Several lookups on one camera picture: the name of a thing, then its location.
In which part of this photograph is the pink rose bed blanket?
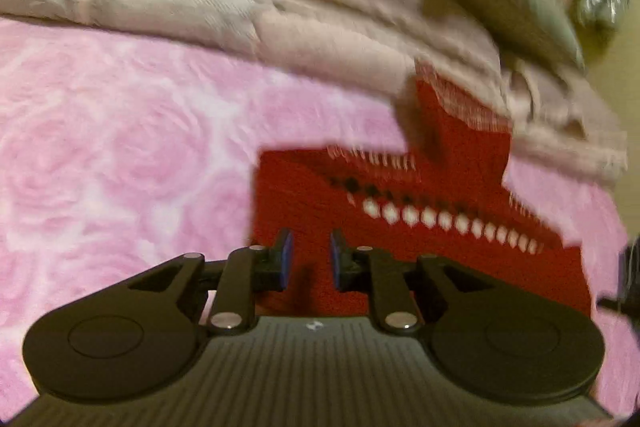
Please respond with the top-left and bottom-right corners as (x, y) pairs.
(0, 16), (637, 423)

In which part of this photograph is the red patterned knit sweater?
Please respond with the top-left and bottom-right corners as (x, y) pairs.
(253, 62), (591, 317)

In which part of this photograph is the grey pink folded duvet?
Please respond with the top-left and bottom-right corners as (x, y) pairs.
(1, 0), (627, 184)

